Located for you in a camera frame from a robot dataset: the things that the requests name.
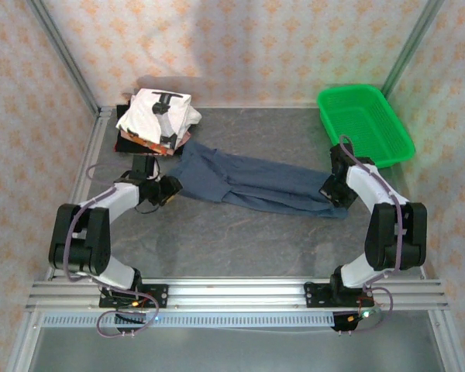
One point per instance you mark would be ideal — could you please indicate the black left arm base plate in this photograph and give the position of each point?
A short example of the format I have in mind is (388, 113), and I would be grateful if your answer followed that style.
(157, 294)

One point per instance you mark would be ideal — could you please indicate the red patterned folded t-shirt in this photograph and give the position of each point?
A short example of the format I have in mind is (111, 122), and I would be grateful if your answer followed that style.
(159, 147)

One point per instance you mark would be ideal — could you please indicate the aluminium mounting rail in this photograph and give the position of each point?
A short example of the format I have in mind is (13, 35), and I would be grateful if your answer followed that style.
(236, 290)

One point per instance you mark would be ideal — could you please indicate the green plastic basket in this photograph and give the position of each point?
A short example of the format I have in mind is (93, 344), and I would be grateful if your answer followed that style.
(366, 116)

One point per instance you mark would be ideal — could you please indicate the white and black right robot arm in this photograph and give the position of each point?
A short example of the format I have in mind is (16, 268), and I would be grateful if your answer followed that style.
(372, 182)

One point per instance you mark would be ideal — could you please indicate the black electronics mount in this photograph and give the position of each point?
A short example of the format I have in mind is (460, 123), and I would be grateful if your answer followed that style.
(345, 324)

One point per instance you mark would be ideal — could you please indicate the pile of folded clothes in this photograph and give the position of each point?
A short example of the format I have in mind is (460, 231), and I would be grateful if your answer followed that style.
(147, 112)

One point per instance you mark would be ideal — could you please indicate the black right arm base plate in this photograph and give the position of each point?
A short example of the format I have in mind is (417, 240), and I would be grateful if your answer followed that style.
(317, 294)

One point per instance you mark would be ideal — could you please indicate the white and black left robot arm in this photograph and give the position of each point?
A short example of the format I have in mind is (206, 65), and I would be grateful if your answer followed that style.
(85, 240)

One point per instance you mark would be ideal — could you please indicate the aluminium table side rail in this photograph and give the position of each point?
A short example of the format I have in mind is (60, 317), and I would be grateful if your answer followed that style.
(85, 174)

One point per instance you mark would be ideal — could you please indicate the aluminium frame post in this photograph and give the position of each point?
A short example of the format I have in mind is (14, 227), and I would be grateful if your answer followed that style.
(410, 50)
(62, 50)

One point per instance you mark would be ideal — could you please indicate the blue t-shirt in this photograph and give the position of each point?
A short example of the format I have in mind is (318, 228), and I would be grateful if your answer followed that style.
(255, 178)

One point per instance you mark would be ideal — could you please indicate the black folded t-shirt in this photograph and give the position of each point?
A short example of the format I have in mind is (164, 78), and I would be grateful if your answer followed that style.
(124, 144)

